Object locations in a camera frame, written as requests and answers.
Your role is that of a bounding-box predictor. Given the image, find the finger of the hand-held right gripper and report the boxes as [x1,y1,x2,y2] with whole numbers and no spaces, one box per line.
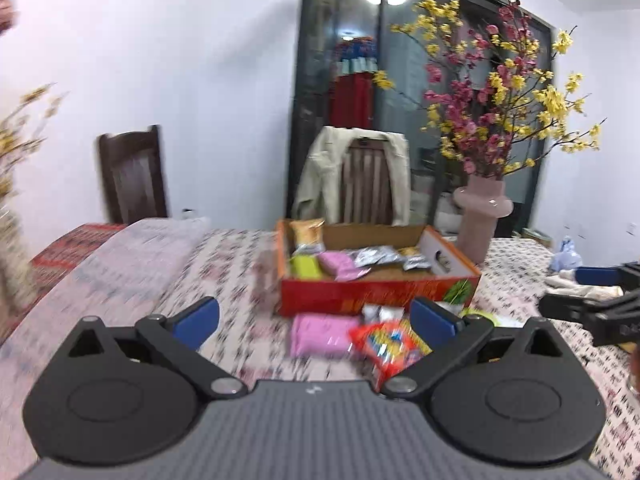
[539,292,598,325]
[575,266,626,287]

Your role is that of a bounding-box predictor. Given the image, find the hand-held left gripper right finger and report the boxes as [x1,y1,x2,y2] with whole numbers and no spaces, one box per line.
[381,296,569,402]

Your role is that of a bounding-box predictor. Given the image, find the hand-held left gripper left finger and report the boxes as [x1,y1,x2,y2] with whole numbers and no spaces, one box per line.
[61,296,249,402]

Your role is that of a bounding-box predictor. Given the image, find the red cartoon snack bag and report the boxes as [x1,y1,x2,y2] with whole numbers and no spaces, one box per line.
[349,319,434,387]

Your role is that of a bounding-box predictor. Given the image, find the orange cardboard box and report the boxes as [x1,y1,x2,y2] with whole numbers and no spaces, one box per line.
[274,218,482,317]

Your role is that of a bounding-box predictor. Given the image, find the pink snack pouch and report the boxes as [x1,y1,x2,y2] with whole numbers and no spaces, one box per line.
[317,251,372,282]
[290,312,362,359]

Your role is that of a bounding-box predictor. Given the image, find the lime green snack bar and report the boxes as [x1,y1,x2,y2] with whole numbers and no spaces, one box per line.
[289,254,322,281]

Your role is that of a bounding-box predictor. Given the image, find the brown cracker pouch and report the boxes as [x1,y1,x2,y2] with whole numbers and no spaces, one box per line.
[291,218,326,256]

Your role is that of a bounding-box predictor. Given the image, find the blue plastic bag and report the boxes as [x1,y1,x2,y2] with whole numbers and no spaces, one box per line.
[549,236,584,272]

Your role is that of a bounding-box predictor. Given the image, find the geometric patterned grey cloth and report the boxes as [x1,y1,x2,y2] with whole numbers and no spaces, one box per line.
[0,217,211,480]

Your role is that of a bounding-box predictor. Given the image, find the pink glass vase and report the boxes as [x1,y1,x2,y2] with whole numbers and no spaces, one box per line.
[452,175,514,265]

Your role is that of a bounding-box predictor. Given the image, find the red patterned cloth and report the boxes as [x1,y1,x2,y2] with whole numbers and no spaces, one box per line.
[30,222,128,273]

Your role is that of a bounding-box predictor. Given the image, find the brown slatted wooden chair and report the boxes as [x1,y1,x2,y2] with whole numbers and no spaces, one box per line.
[340,132,396,226]

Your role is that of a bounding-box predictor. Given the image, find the dark wooden chair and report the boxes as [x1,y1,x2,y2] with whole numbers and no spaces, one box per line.
[97,125,168,226]

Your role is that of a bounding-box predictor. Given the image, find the chair with beige jacket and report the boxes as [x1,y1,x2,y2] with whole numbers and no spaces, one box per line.
[291,126,412,227]

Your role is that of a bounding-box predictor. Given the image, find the floral patterned slim vase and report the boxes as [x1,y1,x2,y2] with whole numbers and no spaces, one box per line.
[0,200,38,311]

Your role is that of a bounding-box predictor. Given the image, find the yellow and pink blossom branches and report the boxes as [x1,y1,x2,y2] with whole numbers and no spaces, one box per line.
[372,0,608,181]

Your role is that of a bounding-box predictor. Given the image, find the red and blue hanging garment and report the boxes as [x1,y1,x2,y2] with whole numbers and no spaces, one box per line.
[327,35,381,131]

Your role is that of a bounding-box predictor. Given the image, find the yellow flower twigs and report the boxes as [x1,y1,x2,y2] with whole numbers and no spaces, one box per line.
[0,82,68,201]

